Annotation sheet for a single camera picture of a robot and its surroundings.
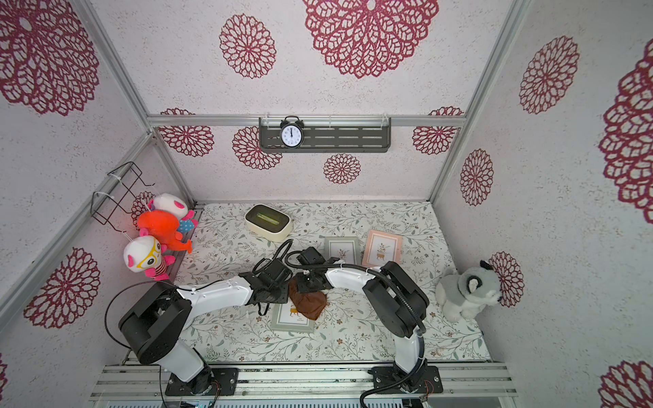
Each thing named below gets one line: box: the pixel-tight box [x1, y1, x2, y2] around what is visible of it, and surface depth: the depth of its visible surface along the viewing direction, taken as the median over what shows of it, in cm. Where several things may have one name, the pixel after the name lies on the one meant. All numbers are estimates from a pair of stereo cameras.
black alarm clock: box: [279, 115, 305, 150], surface depth 92 cm
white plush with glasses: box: [123, 227, 177, 281], surface depth 82 cm
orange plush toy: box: [137, 209, 194, 255], surface depth 91 cm
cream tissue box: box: [244, 204, 293, 243], surface depth 108 cm
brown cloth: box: [288, 277, 327, 320], surface depth 88 cm
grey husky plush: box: [435, 260, 503, 323], surface depth 76 cm
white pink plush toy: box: [147, 192, 199, 229], surface depth 97 cm
